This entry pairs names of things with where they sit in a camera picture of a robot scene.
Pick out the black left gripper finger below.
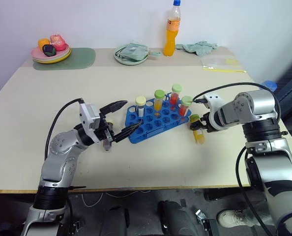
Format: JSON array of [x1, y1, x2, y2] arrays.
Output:
[[99, 100, 128, 116], [113, 121, 144, 144]]

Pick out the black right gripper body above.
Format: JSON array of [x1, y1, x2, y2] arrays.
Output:
[[200, 112, 212, 134]]

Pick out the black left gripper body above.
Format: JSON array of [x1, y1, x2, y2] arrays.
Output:
[[96, 113, 116, 144]]

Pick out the yellow tube with olive cap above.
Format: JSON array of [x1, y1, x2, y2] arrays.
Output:
[[189, 113, 207, 146]]

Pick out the small dark test tube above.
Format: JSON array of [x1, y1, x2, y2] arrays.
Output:
[[102, 120, 115, 152]]

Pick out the blue test tube rack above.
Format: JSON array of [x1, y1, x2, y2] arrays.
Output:
[[124, 92, 193, 145]]

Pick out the red tube with green cap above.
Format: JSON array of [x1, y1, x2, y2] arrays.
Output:
[[178, 95, 194, 119], [170, 84, 183, 112]]

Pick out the white tube with cream cap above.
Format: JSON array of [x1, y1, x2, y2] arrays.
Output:
[[135, 95, 147, 118]]

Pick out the yellow tube with green cap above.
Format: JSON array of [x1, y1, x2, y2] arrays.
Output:
[[153, 89, 166, 112]]

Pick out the light green round plate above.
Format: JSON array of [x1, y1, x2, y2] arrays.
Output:
[[113, 43, 150, 66]]

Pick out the green fabric pouch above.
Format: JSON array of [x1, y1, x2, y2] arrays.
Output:
[[115, 43, 162, 61]]

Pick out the clear plastic zip bag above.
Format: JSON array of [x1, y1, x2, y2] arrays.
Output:
[[201, 55, 248, 74]]

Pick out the green placemat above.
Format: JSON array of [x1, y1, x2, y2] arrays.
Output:
[[32, 47, 97, 72]]

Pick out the crumpled green cloth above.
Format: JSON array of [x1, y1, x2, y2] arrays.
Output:
[[175, 41, 218, 57]]

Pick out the stack of plates with toys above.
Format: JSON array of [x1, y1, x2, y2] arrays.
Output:
[[32, 48, 72, 65]]

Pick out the pink toy food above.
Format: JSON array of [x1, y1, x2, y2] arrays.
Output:
[[49, 34, 67, 52]]

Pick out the black toy food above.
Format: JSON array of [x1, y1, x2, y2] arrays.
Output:
[[42, 44, 57, 57]]

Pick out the orange drink bottle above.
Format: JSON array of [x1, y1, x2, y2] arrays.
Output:
[[163, 0, 182, 58]]

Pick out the pink plate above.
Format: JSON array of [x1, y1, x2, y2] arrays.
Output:
[[30, 43, 71, 60]]

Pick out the black chair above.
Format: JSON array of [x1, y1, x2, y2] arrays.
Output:
[[274, 56, 292, 122]]

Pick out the dark rounded shape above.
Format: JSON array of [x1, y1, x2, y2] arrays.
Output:
[[157, 200, 202, 236]]

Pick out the orange toy food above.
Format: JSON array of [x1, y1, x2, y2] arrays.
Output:
[[37, 38, 51, 52]]

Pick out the white shoe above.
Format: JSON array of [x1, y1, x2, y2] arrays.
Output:
[[216, 208, 272, 229]]

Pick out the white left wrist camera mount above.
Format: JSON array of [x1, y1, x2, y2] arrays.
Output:
[[78, 101, 102, 144]]

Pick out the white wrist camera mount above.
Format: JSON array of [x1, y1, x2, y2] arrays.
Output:
[[78, 101, 102, 144], [203, 92, 227, 131]]

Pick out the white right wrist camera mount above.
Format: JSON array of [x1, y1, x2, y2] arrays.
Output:
[[203, 92, 227, 131]]

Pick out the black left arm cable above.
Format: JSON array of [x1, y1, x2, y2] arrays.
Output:
[[44, 98, 86, 162]]

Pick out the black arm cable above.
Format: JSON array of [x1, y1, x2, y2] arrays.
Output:
[[192, 82, 282, 236], [44, 98, 86, 162]]

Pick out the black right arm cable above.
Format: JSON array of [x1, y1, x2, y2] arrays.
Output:
[[192, 82, 282, 236]]

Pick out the thin white cable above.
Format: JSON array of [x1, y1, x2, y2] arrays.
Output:
[[81, 192, 151, 207]]

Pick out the metal clamp bracket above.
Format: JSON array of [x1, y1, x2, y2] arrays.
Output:
[[193, 208, 212, 225]]

